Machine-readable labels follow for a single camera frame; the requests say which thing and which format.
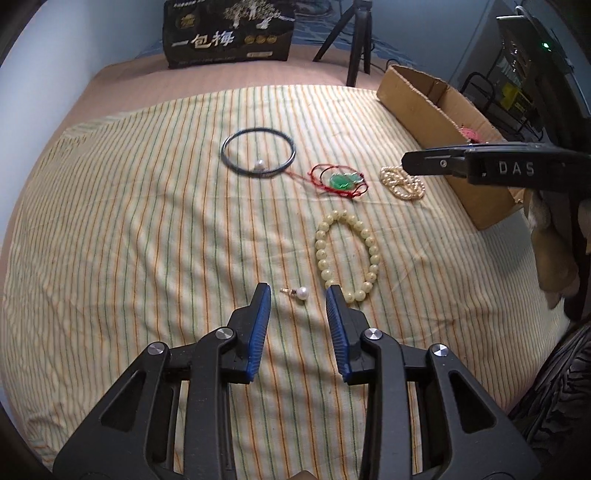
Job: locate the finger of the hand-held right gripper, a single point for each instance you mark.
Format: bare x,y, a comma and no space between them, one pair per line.
498,164

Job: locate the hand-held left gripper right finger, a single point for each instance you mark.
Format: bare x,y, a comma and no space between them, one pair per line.
336,323

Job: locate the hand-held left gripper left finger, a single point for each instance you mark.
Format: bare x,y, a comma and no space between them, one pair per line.
261,323

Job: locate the cardboard box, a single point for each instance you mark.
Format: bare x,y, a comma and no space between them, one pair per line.
485,203

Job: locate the pearl earring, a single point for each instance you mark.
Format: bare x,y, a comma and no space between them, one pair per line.
302,293

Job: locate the dark bangle with pearl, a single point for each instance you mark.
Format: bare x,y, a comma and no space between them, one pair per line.
258,164

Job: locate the person's right hand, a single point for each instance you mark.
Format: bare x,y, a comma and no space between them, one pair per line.
549,249

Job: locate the person's left hand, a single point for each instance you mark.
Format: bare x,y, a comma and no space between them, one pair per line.
300,476

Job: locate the black tripod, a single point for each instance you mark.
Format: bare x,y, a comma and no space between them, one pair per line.
358,41

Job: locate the person's dark patterned clothing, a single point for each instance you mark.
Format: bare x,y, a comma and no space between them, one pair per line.
563,392

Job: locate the brown bed sheet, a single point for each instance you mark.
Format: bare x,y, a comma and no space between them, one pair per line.
138,78

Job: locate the black snack bag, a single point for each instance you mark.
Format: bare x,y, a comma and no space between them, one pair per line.
221,41

